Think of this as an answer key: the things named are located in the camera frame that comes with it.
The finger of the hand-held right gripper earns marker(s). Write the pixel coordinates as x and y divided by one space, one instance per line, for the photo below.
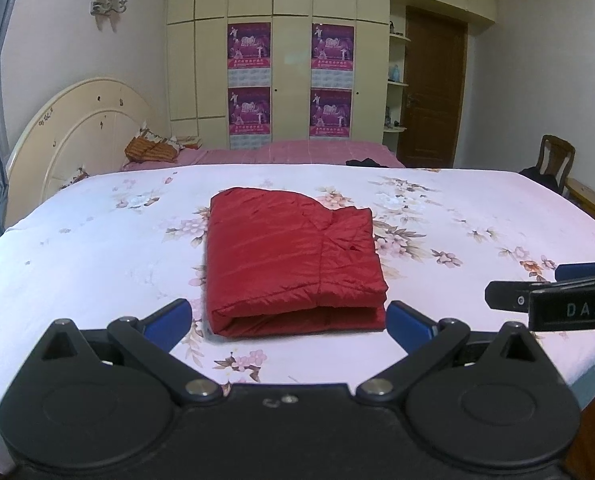
505 296
580 271

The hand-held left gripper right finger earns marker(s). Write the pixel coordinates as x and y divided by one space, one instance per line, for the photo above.
410 325

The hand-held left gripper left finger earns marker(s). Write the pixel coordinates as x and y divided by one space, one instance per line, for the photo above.
170 322

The red padded jacket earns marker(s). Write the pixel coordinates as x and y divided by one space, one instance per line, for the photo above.
287 260

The wooden side table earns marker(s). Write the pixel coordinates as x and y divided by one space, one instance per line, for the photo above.
585 195

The dark clothing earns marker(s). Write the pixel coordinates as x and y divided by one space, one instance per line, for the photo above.
540 177

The white floral bed sheet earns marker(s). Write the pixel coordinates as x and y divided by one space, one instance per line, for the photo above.
102 240

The wooden chair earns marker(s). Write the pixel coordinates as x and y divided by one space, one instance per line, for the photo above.
557 152

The dark cloth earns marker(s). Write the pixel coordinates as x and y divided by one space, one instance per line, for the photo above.
365 162

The brown floral cloth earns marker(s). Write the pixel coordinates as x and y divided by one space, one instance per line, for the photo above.
76 178

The orange patterned pillow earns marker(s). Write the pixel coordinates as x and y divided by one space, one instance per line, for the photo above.
147 150

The pink checked bed cover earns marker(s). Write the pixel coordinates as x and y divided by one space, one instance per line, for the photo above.
302 152

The cream round headboard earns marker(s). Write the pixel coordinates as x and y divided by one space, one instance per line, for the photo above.
77 125

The cream corner shelf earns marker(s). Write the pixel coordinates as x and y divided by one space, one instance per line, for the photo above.
398 105

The brown wooden door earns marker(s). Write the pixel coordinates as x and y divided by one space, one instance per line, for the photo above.
432 85

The small blue bottle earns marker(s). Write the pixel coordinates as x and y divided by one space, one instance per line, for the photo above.
395 72

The cream wardrobe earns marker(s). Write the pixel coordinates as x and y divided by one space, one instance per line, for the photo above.
292 0

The grey bed frame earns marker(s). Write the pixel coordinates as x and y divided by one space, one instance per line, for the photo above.
593 380

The purple wall poster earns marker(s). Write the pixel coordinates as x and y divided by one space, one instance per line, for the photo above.
332 47
250 47
250 112
331 112

